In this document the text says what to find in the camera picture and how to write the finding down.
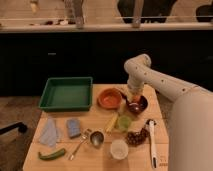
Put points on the metal fork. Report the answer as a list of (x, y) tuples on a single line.
[(84, 137)]

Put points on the orange bowl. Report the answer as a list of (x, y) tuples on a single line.
[(109, 98)]

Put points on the green pepper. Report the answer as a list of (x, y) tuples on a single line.
[(53, 155)]

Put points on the green plastic tray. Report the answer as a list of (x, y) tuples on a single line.
[(63, 94)]

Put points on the yellow corn cob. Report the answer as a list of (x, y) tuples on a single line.
[(111, 123)]

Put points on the green cup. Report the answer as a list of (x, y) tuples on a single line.
[(123, 123)]

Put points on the bunch of red grapes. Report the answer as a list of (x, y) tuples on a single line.
[(137, 138)]

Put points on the blue sponge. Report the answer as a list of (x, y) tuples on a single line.
[(73, 126)]

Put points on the purple bowl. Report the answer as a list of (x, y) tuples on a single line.
[(137, 108)]

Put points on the white handled brush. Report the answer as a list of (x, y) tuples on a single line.
[(151, 127)]

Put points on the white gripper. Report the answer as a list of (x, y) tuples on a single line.
[(135, 89)]

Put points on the metal measuring cup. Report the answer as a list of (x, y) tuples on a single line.
[(96, 138)]

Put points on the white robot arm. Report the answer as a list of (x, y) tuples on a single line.
[(191, 118)]

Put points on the light blue cloth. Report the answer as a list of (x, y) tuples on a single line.
[(50, 134)]

